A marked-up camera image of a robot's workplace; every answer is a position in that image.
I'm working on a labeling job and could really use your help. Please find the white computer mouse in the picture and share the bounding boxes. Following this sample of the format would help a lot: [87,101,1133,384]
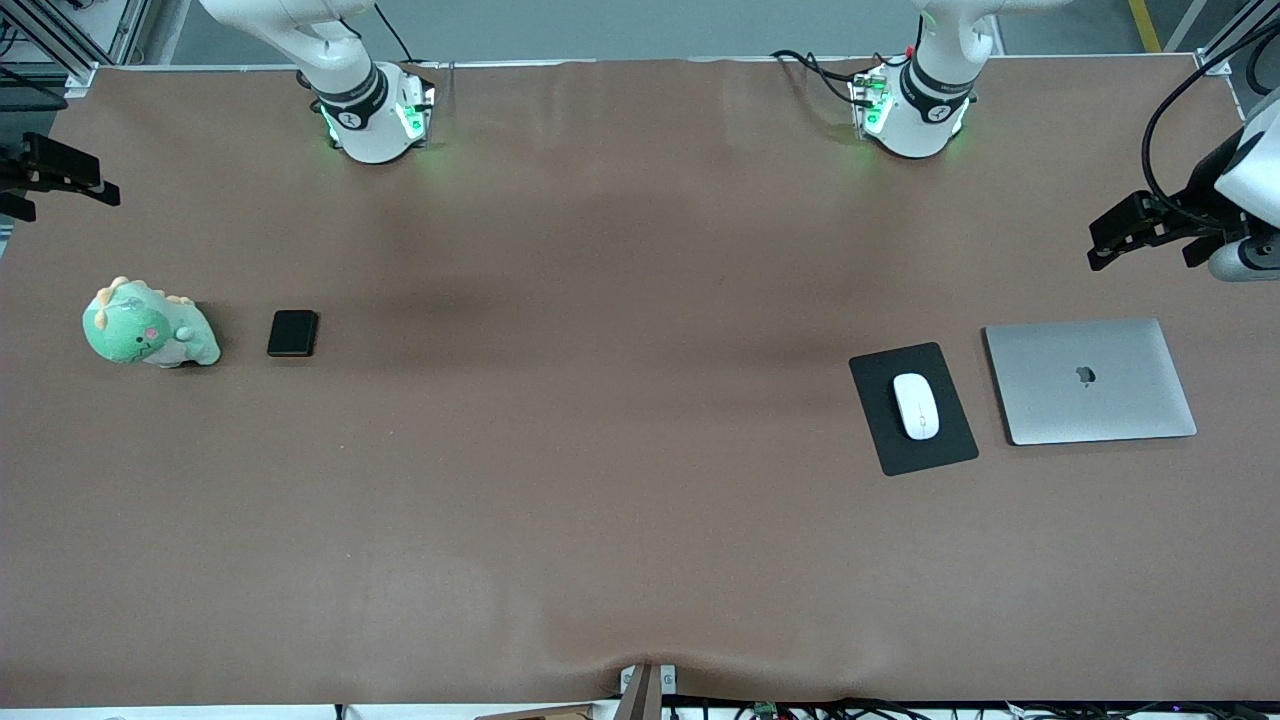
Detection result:
[892,372,941,442]

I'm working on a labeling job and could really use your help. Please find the black phone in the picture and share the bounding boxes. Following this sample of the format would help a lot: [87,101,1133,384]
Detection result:
[266,310,320,359]

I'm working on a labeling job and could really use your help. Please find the black mouse pad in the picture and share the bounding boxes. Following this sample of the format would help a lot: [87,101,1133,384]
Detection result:
[848,342,980,478]

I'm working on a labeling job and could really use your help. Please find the silver laptop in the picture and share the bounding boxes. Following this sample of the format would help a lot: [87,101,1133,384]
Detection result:
[983,317,1199,447]

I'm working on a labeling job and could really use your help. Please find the green dinosaur plush toy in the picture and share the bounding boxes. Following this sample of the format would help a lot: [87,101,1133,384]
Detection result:
[82,276,222,369]

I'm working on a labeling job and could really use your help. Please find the brown table cover mat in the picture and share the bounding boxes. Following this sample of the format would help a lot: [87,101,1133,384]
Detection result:
[0,55,1280,711]

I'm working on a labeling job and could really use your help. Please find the grey table edge clamp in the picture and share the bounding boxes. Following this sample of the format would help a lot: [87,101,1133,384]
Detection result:
[618,663,679,698]

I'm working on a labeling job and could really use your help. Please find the aluminium frame profile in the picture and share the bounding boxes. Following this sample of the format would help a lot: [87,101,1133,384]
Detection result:
[1195,0,1280,79]
[0,0,151,96]

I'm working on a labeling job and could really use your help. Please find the black base cable bundle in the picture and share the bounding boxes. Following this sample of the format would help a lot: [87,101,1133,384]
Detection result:
[770,48,886,111]

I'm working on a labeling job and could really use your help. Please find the thin black base cable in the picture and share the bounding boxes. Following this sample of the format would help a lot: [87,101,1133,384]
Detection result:
[372,0,416,63]

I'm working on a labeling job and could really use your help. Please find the black cables under table edge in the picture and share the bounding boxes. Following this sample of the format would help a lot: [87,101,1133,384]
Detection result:
[665,696,1280,720]

